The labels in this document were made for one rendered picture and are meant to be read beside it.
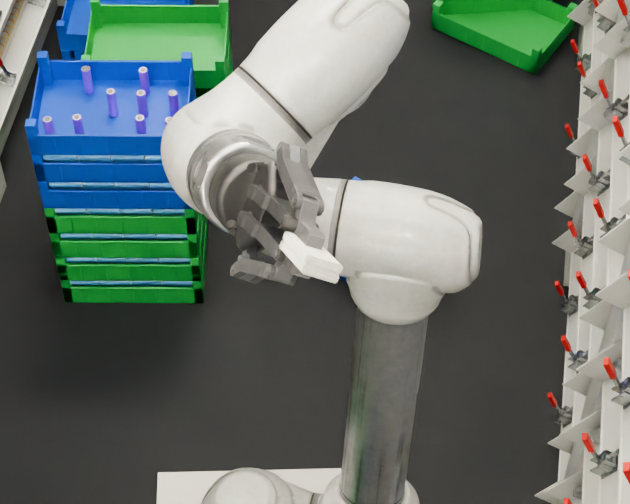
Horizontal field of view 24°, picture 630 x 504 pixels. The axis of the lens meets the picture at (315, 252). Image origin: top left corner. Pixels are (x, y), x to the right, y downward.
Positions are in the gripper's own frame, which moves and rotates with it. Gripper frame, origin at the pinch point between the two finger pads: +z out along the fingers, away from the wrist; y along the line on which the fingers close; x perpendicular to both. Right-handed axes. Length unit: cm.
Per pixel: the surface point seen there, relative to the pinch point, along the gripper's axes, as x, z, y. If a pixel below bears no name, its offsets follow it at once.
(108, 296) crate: 36, -191, -60
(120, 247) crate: 32, -180, -47
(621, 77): 92, -124, 22
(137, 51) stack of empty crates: 28, -208, -10
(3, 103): 7, -227, -33
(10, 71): 7, -234, -27
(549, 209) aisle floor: 124, -185, -11
